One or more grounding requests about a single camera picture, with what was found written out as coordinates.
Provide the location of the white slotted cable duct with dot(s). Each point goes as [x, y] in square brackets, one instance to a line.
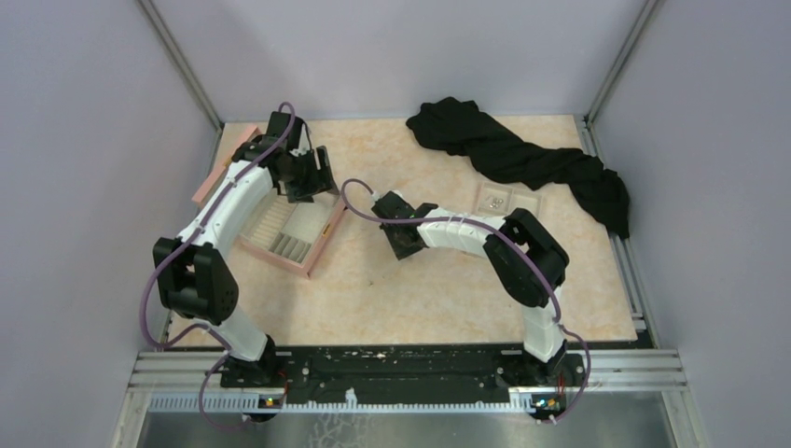
[258, 403]

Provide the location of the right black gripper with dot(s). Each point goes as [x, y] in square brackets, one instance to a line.
[401, 252]

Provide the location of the beige divided tray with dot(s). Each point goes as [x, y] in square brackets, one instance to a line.
[495, 200]

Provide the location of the black cloth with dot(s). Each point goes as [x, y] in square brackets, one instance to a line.
[460, 128]

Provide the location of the pink jewelry box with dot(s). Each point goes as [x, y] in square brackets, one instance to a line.
[288, 235]

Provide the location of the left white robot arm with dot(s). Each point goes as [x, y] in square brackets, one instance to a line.
[193, 276]

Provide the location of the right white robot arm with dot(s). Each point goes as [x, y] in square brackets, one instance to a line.
[528, 261]

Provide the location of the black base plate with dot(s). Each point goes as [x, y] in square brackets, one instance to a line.
[405, 374]

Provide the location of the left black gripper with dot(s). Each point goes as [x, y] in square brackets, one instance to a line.
[320, 180]

